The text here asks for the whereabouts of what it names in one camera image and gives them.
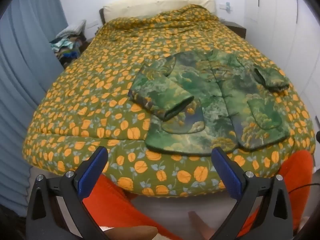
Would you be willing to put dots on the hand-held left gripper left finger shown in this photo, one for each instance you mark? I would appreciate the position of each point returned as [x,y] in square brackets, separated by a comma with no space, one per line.
[91,175]

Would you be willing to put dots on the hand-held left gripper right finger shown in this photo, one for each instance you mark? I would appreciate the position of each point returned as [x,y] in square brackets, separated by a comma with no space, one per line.
[226,175]

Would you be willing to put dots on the green landscape print padded jacket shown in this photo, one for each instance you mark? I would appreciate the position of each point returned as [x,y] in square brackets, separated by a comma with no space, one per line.
[217,105]

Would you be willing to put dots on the pile of mixed clothes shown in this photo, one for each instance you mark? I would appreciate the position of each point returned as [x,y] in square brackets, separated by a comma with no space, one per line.
[67,48]

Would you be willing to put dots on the person's orange pants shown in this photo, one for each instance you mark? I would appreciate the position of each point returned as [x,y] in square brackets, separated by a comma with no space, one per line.
[112,205]

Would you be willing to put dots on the person's bare foot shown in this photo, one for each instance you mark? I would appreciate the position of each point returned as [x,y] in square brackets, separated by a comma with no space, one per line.
[130,233]
[200,226]

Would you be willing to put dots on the olive quilt with orange flowers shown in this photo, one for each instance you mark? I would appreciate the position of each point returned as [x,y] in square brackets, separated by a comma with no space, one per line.
[100,92]

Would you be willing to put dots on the blue curtain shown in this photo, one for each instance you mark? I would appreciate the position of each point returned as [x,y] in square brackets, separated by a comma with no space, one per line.
[25,55]

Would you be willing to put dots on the dark wooden nightstand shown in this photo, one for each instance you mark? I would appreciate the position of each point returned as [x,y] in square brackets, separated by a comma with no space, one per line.
[237,28]

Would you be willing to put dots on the grey white knitted cloth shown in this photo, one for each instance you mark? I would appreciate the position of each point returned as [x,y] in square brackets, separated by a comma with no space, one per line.
[71,28]

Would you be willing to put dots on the cream padded headboard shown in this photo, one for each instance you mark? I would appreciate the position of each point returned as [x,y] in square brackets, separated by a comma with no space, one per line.
[155,2]

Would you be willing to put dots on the white wall socket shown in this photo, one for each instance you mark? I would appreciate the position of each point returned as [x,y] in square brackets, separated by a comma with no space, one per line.
[93,25]

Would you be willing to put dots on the dark wooden bed frame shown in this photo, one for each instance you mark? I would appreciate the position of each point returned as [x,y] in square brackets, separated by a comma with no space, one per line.
[101,16]

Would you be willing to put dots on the wall socket with plug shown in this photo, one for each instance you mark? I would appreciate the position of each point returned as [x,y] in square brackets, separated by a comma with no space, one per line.
[225,7]

